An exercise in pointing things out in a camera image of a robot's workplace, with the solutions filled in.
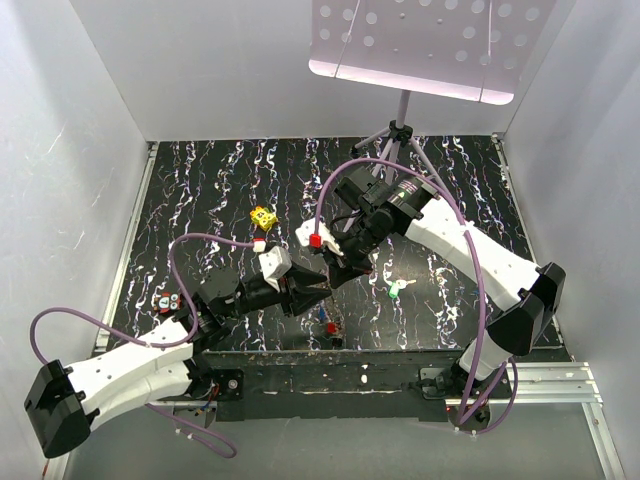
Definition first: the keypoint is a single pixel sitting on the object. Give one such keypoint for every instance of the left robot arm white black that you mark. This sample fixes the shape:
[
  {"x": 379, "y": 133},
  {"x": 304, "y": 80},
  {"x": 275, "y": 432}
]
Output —
[{"x": 66, "y": 403}]

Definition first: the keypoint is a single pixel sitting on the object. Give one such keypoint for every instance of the red owl number block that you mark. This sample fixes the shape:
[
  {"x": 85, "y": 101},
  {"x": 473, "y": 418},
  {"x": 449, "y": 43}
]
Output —
[{"x": 167, "y": 303}]

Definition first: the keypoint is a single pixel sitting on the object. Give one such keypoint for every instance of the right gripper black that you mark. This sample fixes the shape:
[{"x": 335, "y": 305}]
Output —
[{"x": 353, "y": 268}]

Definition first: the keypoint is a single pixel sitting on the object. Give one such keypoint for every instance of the green key tag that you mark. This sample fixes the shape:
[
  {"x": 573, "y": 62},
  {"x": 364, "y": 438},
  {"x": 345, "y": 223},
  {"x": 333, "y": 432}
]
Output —
[{"x": 394, "y": 290}]

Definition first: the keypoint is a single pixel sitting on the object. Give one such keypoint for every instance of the silver key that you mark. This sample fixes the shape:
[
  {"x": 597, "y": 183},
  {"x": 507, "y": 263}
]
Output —
[{"x": 402, "y": 284}]

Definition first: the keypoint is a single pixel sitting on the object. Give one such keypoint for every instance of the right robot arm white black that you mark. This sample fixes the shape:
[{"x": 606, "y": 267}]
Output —
[{"x": 518, "y": 298}]

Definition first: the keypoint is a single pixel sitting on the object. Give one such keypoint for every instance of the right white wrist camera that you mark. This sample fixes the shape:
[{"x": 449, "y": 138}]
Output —
[{"x": 319, "y": 236}]

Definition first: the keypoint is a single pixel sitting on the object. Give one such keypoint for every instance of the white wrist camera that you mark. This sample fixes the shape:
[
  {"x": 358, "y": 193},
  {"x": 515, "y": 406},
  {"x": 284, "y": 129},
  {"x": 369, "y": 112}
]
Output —
[
  {"x": 274, "y": 264},
  {"x": 319, "y": 236}
]

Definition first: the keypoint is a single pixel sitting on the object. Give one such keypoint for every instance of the lilac music stand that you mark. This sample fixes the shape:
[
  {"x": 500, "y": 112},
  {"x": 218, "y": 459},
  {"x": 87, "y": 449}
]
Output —
[{"x": 484, "y": 52}]

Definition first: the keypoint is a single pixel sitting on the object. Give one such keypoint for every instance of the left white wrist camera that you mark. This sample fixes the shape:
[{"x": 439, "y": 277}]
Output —
[{"x": 274, "y": 264}]

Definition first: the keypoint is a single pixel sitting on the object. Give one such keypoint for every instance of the yellow owl number block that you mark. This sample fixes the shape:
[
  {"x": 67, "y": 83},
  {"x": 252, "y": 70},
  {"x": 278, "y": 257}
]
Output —
[{"x": 263, "y": 218}]

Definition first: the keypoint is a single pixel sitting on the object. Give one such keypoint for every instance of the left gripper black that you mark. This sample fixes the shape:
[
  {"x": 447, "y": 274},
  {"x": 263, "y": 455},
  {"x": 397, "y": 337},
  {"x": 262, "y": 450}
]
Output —
[{"x": 299, "y": 301}]

